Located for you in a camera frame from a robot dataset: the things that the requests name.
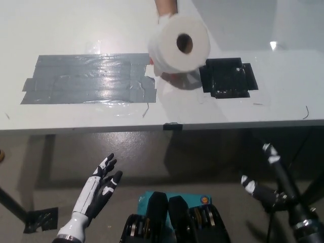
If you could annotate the bare person hand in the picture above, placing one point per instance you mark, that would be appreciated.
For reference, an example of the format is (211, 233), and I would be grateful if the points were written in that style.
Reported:
(174, 81)

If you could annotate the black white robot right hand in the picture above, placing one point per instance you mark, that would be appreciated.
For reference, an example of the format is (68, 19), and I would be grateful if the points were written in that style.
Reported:
(283, 195)

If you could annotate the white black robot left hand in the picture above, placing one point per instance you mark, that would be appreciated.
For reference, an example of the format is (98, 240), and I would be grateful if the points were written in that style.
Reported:
(87, 195)

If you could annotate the white toilet paper roll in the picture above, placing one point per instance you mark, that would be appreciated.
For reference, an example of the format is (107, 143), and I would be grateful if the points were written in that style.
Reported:
(172, 50)

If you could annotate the black teal robot body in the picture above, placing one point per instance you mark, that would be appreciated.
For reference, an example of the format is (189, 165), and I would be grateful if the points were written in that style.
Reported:
(157, 215)

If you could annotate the black tape square patch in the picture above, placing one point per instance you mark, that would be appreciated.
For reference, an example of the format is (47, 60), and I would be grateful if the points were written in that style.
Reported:
(227, 78)

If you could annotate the clear tape piece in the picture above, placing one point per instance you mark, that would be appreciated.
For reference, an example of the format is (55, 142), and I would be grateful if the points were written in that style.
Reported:
(92, 46)
(121, 108)

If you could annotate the black slanted pole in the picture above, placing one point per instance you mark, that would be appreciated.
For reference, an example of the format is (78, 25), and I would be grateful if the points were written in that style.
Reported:
(12, 202)

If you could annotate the grey duct tape patch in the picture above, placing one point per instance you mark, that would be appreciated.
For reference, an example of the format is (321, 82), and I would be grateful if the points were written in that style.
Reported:
(83, 78)

